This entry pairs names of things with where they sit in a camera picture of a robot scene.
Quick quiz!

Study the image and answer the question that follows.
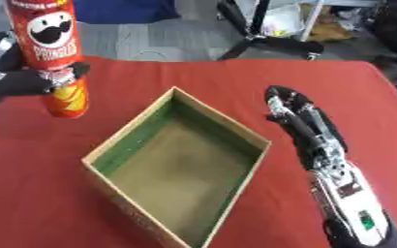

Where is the white pole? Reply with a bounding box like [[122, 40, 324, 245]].
[[298, 0, 327, 43]]

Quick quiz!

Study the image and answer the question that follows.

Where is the white plastic bag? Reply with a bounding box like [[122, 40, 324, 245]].
[[260, 3, 304, 38]]

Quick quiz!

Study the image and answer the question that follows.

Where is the blue bag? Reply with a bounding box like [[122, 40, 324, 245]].
[[71, 0, 182, 25]]

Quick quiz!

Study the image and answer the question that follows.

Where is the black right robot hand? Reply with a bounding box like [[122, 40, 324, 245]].
[[262, 84, 350, 171]]

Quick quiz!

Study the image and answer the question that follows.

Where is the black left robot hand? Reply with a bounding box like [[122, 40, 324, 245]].
[[0, 31, 92, 105]]

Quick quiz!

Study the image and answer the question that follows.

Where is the tan cardboard box green inside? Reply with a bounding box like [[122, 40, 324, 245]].
[[79, 85, 273, 248]]

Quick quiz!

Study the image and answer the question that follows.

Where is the red snack can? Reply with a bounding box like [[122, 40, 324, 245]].
[[2, 0, 92, 119]]

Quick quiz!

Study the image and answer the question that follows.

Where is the black tripod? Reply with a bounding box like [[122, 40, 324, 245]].
[[215, 0, 326, 61]]

